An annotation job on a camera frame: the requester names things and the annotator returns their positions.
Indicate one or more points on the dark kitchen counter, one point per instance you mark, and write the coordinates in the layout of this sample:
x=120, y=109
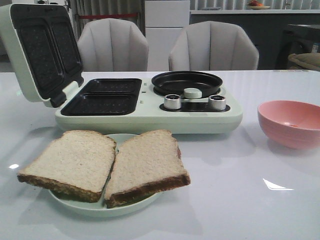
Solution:
x=275, y=33

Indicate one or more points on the left grey upholstered chair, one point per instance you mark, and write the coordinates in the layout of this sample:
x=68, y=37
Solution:
x=113, y=45

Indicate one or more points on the green sandwich maker lid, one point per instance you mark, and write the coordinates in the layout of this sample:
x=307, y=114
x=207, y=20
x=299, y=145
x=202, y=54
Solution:
x=42, y=49

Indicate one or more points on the left silver control knob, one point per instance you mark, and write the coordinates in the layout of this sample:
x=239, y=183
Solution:
x=172, y=102

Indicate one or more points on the right silver control knob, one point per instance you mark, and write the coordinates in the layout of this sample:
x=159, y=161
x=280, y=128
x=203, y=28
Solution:
x=217, y=102

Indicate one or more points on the olive cushion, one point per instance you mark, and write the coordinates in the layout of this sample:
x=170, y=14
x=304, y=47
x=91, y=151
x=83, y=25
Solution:
x=310, y=61

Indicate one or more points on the white cabinet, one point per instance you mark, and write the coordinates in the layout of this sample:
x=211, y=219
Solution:
x=164, y=20

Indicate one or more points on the green breakfast maker base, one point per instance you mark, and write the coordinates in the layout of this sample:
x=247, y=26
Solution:
x=131, y=106

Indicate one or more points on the silver control knob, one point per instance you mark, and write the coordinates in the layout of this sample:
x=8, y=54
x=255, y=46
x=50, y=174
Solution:
x=217, y=102
x=172, y=102

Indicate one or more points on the fruit plate on counter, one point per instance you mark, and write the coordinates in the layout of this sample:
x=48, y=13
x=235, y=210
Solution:
x=256, y=5

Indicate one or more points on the grey upholstered chair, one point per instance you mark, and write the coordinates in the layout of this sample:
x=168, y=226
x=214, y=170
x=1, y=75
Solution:
x=213, y=46
x=113, y=45

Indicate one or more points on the green pan handle knob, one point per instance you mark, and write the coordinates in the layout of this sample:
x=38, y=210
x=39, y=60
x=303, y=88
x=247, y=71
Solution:
x=192, y=93

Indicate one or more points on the black round frying pan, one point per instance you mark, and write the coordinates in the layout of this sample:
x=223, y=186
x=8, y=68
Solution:
x=174, y=82

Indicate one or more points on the red barrier tape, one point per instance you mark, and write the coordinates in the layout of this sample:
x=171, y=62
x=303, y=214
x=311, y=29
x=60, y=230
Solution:
x=106, y=16

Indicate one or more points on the pink bowl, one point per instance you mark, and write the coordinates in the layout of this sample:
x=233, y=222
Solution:
x=274, y=116

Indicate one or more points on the right grey upholstered chair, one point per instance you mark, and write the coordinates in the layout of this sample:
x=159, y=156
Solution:
x=213, y=46

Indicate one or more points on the bread slice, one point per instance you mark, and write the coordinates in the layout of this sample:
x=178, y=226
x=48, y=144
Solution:
x=145, y=164
x=76, y=164

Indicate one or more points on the green round plate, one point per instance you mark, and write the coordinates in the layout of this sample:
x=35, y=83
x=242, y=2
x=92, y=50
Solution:
x=99, y=208

